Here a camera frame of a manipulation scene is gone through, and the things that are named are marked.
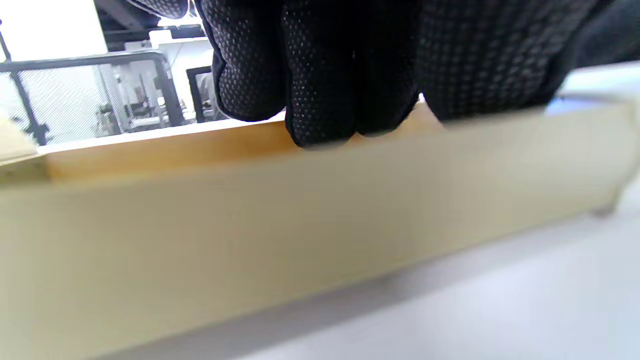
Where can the black mesh armchair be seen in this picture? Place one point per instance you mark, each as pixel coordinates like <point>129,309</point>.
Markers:
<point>75,100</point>

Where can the person's left hand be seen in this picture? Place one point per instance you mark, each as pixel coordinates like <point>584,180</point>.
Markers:
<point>350,60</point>

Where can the kraft pull-out pencil case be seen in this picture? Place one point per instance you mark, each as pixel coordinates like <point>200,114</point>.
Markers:
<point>250,235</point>

